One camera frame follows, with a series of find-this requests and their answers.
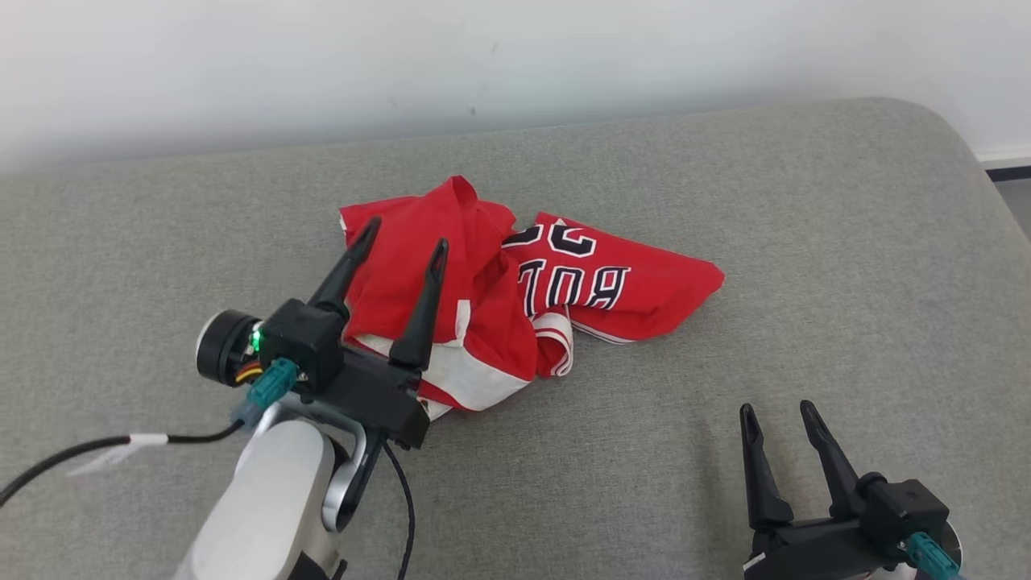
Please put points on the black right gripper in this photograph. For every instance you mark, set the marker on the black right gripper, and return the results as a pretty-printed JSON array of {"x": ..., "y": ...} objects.
[{"x": 805, "y": 552}]

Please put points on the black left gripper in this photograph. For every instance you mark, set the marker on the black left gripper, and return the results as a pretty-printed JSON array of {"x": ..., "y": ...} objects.
[{"x": 378, "y": 399}]

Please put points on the red shorts with white stripe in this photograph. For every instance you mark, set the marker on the red shorts with white stripe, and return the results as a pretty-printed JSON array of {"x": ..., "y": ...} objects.
[{"x": 403, "y": 258}]

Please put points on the left gripper round motor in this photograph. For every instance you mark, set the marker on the left gripper round motor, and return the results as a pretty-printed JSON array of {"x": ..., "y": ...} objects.
[{"x": 221, "y": 342}]

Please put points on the gripper round motor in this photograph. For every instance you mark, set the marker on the gripper round motor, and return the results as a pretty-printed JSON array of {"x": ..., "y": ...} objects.
[
  {"x": 955, "y": 552},
  {"x": 221, "y": 342}
]

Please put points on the right gripper round motor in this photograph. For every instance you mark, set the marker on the right gripper round motor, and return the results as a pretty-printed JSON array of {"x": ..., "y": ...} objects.
[{"x": 955, "y": 552}]

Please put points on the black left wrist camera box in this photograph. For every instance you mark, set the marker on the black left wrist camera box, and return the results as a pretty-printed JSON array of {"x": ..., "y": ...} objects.
[{"x": 302, "y": 338}]

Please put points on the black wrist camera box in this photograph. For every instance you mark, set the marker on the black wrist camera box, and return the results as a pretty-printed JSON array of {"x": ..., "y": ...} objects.
[
  {"x": 906, "y": 507},
  {"x": 302, "y": 338}
]

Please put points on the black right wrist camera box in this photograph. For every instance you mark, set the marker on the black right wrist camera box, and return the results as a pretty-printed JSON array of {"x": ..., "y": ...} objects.
[{"x": 906, "y": 507}]

